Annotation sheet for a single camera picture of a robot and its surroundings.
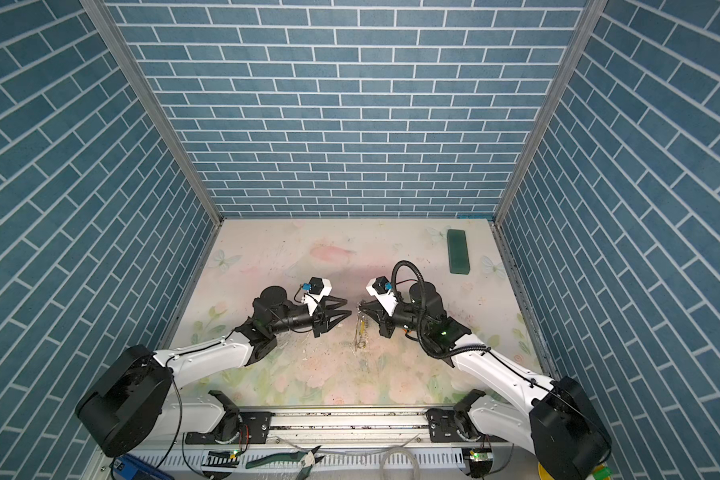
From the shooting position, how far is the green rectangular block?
1071 millimetres

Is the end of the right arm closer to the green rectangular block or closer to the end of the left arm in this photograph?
Answer: the end of the left arm

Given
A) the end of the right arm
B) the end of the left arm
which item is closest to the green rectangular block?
the end of the right arm
